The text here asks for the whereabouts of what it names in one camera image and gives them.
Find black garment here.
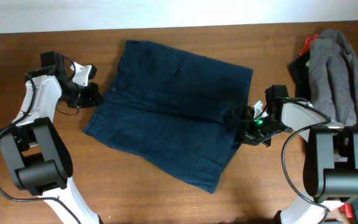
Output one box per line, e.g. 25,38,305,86
288,51,311,101

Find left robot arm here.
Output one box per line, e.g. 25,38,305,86
0,51,103,223

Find navy blue shorts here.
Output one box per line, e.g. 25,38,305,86
83,40,253,193

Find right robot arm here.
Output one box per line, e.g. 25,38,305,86
232,85,358,223

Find red garment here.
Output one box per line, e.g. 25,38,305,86
300,34,319,56

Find right camera cable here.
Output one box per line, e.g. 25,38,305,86
232,98,334,222

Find grey garment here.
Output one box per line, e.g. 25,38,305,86
308,29,358,127

